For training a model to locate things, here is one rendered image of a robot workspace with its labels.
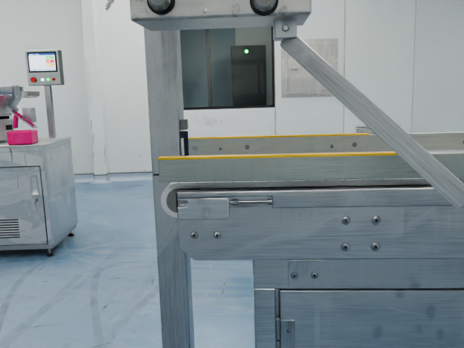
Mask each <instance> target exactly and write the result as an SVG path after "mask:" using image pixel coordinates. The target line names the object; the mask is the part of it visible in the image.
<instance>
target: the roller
mask: <svg viewBox="0 0 464 348"><path fill-rule="evenodd" d="M179 190H200V188H177V189H174V190H172V191H171V192H170V193H169V194H168V196H167V199H166V204H167V207H168V208H169V209H170V210H171V211H172V212H175V213H177V208H178V200H177V192H178V191H179Z"/></svg>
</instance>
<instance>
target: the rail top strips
mask: <svg viewBox="0 0 464 348"><path fill-rule="evenodd" d="M345 135H370V134H369V133H338V134H308V135H250V136H221V137H189V138H188V139H227V138H257V137H316V136H345ZM369 155H398V154H397V153H395V152H394V151H387V152H355V153H289V154H257V155H192V156H160V157H158V160H201V159H235V158H269V157H335V156H369Z"/></svg>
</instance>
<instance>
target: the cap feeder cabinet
mask: <svg viewBox="0 0 464 348"><path fill-rule="evenodd" d="M71 138H72V137H56V138H54V139H49V137H38V140H39V142H38V143H36V144H29V145H8V141H7V140H1V141H0V251H5V250H25V249H48V250H49V253H48V254H47V256H48V257H51V256H53V253H51V249H53V248H54V247H56V246H57V245H58V244H59V243H60V242H61V241H62V240H63V239H64V238H65V237H66V236H67V235H68V236H69V237H71V236H74V234H73V233H72V230H73V229H75V228H76V227H77V223H78V218H77V203H76V195H75V180H74V171H73V156H72V148H71Z"/></svg>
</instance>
